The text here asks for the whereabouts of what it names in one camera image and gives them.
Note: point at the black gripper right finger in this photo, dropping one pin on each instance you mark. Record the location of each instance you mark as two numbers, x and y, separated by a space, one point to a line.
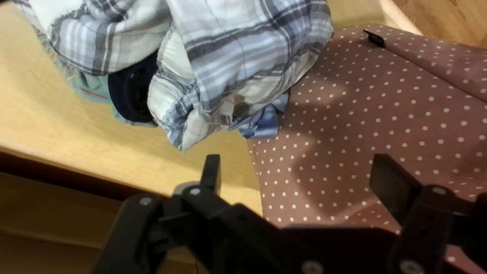
426 223

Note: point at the dark navy cloth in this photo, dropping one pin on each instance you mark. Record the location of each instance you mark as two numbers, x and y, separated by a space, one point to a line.
131 93

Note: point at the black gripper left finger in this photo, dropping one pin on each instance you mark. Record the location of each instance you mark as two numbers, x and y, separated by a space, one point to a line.
130 233

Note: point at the plaid blue white shirt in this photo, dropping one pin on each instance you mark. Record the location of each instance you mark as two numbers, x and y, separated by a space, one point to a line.
233 55

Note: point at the teal cloth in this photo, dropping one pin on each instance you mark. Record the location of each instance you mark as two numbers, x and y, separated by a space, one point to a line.
92 92

